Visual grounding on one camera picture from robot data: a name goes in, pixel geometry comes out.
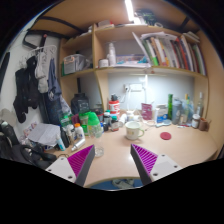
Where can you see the wooden shelf unit with books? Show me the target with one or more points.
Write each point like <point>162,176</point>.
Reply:
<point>100,50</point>

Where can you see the hanging dark clothes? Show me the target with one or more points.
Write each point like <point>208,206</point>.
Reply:
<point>31,86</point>

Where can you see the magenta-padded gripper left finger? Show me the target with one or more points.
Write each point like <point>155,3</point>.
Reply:
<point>63,168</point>

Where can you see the brown mug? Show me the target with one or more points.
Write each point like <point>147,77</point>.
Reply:
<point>203,125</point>

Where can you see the white power strip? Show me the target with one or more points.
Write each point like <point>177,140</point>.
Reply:
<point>134,87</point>

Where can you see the clear glass bottle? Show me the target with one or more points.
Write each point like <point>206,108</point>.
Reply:
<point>200,106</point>

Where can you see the crumpled white paper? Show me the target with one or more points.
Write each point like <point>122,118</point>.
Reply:
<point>43,133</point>

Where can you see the maroon packet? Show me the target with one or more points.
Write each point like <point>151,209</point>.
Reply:
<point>146,111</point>

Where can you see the large dark jar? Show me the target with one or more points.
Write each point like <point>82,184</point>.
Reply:
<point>80,104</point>

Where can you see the flat round red coaster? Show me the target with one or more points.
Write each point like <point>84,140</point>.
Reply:
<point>165,136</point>

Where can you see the red and white canister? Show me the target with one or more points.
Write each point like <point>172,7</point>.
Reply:
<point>114,107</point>

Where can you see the white bottle with blue label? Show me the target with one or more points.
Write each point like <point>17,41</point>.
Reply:
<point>79,132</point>

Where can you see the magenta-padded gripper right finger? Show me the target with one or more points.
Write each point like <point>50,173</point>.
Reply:
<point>163,165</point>

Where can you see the green soap bottle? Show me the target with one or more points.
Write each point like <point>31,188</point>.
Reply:
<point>83,124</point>

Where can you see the tall green bottle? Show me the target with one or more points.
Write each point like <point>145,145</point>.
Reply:
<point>170,106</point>

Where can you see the glass jar with white lid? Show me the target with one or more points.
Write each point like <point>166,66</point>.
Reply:
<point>195,121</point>

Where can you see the grey shaker bottle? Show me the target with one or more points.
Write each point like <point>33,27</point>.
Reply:
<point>176,113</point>

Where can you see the clear bottle with green cap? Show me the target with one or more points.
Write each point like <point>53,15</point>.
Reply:
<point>94,119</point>

